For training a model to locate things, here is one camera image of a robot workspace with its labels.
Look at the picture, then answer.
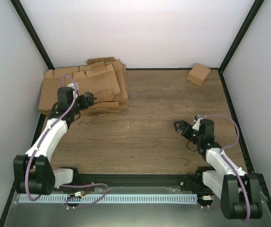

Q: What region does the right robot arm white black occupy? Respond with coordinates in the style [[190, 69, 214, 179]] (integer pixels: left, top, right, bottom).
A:
[[173, 115, 263, 220]]

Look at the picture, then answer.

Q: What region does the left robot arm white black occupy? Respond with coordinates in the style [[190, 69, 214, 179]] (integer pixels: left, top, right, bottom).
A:
[[13, 84, 95, 195]]

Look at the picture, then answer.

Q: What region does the folded brown cardboard box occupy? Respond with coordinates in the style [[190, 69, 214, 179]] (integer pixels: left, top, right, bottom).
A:
[[186, 63, 211, 86]]

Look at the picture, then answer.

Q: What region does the stack of flat cardboard boxes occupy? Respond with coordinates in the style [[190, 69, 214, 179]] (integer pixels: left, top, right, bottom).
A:
[[38, 57, 129, 115]]

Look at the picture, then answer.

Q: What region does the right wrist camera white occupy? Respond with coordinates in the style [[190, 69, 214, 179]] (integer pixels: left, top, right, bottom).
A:
[[192, 115, 203, 131]]

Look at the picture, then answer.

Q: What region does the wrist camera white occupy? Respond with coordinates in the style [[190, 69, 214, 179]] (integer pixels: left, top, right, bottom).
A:
[[192, 115, 203, 131], [67, 82, 79, 91]]

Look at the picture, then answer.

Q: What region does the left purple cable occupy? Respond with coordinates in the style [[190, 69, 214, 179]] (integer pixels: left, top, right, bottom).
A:
[[25, 74, 110, 210]]

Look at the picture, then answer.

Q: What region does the purple cable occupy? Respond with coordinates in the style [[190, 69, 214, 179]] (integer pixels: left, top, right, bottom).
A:
[[25, 74, 110, 210], [196, 114, 252, 222]]

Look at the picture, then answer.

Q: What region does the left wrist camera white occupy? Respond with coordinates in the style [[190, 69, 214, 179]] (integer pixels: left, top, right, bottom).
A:
[[67, 82, 79, 91]]

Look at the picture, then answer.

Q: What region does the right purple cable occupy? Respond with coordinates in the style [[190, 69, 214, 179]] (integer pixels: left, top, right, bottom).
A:
[[196, 114, 252, 222]]

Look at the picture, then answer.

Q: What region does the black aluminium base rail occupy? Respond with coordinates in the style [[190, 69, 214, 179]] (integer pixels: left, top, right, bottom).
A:
[[52, 174, 263, 190]]

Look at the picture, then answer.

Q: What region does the light blue slotted cable duct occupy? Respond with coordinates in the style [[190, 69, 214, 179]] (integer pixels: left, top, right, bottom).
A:
[[18, 193, 198, 204]]

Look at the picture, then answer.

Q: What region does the black enclosure frame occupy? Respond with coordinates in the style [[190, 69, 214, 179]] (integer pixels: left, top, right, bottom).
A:
[[0, 0, 271, 227]]

